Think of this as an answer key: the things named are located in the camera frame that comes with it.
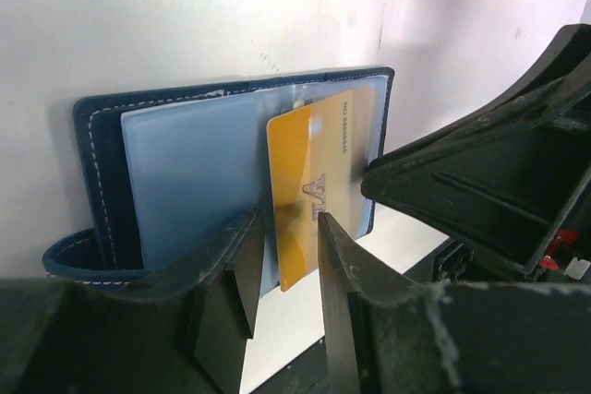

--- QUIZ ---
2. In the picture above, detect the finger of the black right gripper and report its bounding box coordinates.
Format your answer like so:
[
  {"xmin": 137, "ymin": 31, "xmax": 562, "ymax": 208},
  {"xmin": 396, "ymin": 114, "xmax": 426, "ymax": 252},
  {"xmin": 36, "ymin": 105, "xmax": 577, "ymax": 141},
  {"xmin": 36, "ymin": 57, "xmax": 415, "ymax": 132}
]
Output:
[{"xmin": 361, "ymin": 24, "xmax": 590, "ymax": 274}]

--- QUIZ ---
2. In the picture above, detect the gold VIP card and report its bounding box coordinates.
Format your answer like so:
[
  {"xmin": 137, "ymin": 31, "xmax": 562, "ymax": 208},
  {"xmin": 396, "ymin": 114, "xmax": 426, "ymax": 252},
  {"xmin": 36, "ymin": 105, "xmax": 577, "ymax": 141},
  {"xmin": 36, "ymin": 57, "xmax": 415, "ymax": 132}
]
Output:
[{"xmin": 267, "ymin": 86, "xmax": 380, "ymax": 292}]

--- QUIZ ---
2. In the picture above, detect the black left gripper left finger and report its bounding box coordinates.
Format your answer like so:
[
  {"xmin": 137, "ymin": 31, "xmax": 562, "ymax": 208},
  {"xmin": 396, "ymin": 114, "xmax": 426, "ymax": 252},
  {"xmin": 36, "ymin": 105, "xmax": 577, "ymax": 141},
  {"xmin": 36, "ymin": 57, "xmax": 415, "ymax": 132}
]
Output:
[{"xmin": 1, "ymin": 210, "xmax": 265, "ymax": 393}]

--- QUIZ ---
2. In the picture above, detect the blue leather card holder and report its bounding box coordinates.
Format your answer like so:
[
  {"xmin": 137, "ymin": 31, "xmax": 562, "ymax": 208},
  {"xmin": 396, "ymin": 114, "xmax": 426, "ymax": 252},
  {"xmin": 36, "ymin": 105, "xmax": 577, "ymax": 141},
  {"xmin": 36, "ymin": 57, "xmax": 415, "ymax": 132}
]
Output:
[{"xmin": 42, "ymin": 66, "xmax": 394, "ymax": 291}]

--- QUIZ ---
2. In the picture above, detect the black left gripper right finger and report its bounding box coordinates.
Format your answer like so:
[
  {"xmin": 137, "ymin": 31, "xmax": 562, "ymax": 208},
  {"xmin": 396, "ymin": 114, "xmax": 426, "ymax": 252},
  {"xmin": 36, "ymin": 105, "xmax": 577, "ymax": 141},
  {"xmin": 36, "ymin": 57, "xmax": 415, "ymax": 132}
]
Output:
[{"xmin": 318, "ymin": 212, "xmax": 590, "ymax": 393}]

